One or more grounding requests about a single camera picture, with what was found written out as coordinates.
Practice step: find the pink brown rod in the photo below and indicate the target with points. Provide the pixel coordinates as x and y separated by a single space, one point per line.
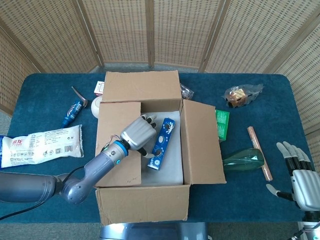
260 152

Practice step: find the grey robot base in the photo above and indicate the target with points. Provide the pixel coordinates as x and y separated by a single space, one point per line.
155 231

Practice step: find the brown cardboard box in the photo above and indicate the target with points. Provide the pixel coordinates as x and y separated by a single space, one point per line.
140 205

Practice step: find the red and white small box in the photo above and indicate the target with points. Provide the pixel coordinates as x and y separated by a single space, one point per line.
99 88

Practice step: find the blue cookie package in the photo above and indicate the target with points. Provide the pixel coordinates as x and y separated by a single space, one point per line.
163 140

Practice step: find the green tissue pack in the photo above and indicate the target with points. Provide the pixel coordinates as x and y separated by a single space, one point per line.
222 125

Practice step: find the blue table cloth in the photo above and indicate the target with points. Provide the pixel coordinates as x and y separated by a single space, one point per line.
250 200

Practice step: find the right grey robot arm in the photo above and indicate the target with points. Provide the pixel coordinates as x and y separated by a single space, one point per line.
311 226

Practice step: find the white noodle bag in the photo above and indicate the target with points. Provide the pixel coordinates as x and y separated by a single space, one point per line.
42 145

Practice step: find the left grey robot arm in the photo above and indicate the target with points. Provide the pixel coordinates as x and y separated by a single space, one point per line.
100 165

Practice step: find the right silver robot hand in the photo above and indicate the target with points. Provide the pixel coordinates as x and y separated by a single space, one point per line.
307 186

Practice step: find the white foam sheet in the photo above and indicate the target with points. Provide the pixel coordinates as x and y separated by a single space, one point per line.
172 172

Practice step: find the white round container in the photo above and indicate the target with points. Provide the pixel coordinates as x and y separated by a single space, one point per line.
95 107

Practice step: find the clear bag of pastries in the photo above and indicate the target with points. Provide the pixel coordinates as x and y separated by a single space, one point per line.
237 97

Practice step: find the blue tube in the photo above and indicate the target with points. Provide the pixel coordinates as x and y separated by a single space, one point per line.
72 112

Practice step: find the bamboo folding screen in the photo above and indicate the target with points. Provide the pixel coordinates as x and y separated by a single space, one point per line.
125 30

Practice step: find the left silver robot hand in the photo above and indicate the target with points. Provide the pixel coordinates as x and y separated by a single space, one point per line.
138 133

